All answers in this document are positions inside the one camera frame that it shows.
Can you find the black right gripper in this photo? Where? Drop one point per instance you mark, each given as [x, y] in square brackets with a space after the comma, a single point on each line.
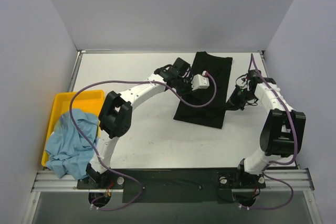
[237, 98]

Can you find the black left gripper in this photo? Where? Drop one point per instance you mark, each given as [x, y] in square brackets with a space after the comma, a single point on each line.
[185, 87]

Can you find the black t shirt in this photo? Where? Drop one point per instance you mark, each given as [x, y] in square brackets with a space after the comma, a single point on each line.
[213, 114]

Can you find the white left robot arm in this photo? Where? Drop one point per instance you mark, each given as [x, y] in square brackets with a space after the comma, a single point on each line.
[116, 114]

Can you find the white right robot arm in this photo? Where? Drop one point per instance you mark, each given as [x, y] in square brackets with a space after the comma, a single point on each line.
[281, 135]

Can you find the yellow plastic bin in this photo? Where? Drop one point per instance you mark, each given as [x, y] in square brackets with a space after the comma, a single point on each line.
[87, 101]

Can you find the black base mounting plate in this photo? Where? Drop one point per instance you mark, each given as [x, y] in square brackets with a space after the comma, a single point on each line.
[224, 185]

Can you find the light blue t shirt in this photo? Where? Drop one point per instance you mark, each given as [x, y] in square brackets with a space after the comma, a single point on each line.
[67, 148]

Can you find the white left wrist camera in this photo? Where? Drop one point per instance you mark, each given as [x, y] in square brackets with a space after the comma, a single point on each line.
[200, 81]

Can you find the aluminium front rail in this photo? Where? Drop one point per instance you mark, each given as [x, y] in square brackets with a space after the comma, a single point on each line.
[298, 179]

